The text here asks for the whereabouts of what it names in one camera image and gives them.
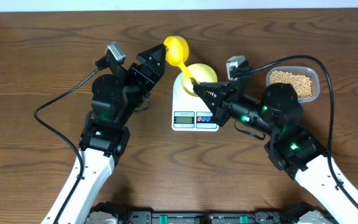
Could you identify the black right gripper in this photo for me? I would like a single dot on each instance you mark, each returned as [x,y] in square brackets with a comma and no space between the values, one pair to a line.
[219,104]

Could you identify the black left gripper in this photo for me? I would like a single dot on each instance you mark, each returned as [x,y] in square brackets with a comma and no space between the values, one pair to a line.
[152,77]

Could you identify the yellow measuring scoop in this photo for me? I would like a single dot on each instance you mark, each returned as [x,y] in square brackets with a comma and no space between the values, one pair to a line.
[177,54]

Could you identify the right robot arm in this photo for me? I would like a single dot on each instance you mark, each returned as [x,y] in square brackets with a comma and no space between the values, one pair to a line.
[292,147]

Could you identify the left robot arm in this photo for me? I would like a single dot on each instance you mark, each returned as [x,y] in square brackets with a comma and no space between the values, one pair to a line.
[116,97]

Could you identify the yellow bowl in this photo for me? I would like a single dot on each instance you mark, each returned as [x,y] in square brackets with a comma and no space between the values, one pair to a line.
[201,73]

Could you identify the white kitchen scale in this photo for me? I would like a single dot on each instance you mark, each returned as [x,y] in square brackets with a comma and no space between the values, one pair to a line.
[189,113]

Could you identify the soybeans in container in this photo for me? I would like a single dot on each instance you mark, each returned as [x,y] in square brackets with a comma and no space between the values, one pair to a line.
[300,83]

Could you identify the clear plastic container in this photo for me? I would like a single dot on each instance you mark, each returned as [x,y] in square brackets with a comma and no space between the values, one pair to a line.
[308,72]

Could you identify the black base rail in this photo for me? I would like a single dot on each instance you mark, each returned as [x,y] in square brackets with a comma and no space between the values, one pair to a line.
[105,213]

